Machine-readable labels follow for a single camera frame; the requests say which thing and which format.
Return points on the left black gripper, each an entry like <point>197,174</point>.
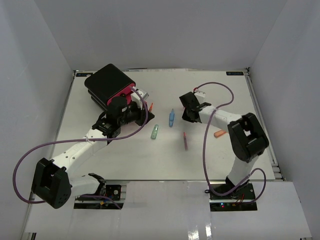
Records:
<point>141,113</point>

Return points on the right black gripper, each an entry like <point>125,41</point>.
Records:
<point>185,117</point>

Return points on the pink slim highlighter pen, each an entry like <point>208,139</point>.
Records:
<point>185,141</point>

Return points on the pink drawer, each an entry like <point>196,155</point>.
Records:
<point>125,93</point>

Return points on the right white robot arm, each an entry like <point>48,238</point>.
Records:
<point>247,137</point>

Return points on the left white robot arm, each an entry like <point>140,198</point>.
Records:
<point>51,181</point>

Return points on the green translucent highlighter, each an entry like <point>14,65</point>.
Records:
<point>154,132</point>

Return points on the blue translucent highlighter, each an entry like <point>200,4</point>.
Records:
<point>171,118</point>

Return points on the orange translucent highlighter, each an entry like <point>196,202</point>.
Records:
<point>219,133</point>

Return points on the black drawer cabinet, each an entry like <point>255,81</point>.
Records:
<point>105,83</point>

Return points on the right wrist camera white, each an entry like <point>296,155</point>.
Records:
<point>200,95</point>

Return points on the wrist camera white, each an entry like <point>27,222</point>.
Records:
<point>138,96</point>
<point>200,95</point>

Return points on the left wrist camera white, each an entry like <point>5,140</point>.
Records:
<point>138,96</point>

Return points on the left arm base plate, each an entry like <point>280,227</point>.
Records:
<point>112,191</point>

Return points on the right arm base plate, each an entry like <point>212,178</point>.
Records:
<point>245,193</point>

